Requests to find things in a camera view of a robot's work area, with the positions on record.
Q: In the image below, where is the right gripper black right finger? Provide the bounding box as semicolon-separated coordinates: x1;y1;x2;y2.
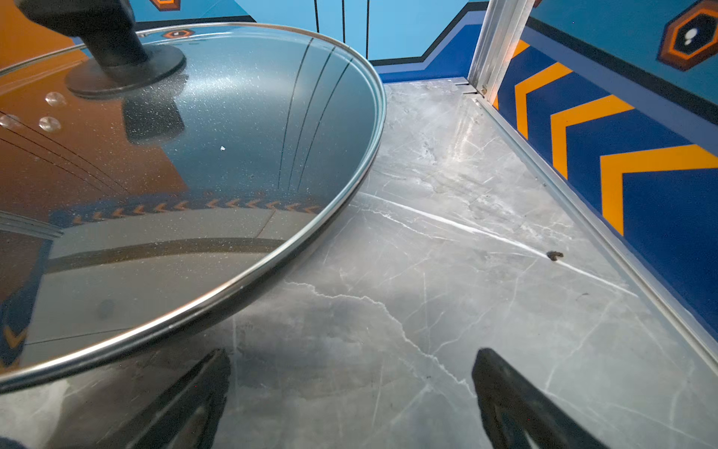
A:
472;348;606;448

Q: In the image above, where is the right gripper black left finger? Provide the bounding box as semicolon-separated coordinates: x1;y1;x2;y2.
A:
99;349;231;448

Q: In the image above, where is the glass lid on black wok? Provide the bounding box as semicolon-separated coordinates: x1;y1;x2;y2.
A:
1;1;387;393

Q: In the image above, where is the aluminium corner post right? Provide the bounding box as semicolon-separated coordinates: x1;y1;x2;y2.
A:
467;0;536;104

